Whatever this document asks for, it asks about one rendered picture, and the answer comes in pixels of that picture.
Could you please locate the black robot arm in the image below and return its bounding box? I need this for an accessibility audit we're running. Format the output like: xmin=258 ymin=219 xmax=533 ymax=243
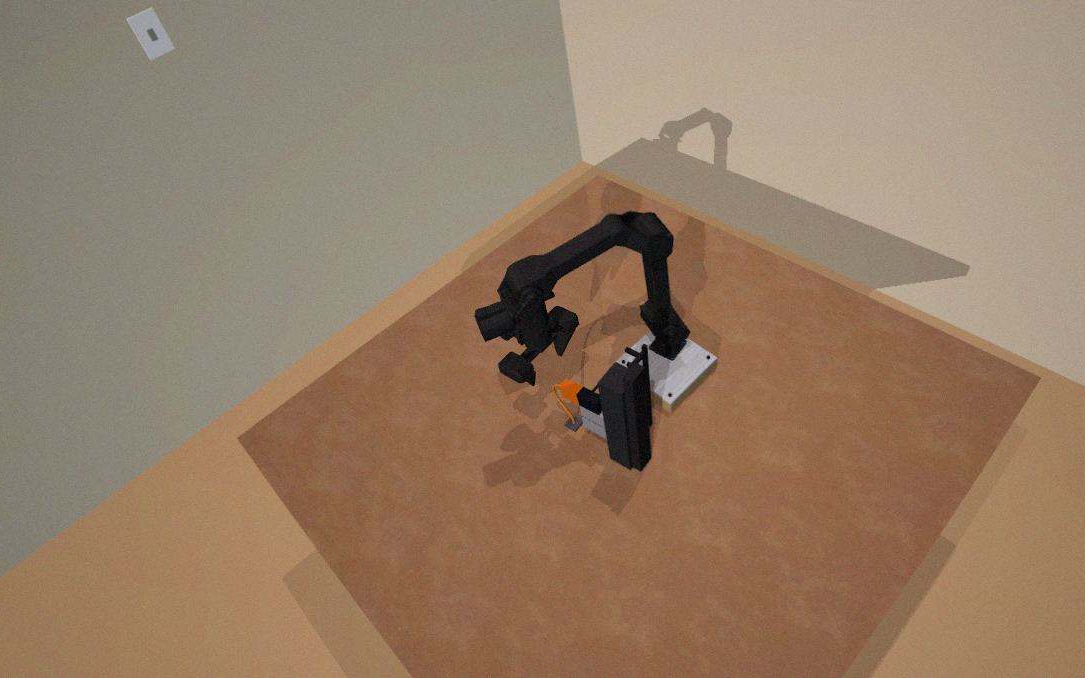
xmin=474 ymin=212 xmax=690 ymax=361

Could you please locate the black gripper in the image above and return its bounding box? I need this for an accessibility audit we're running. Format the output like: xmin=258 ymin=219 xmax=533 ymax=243
xmin=498 ymin=306 xmax=579 ymax=386

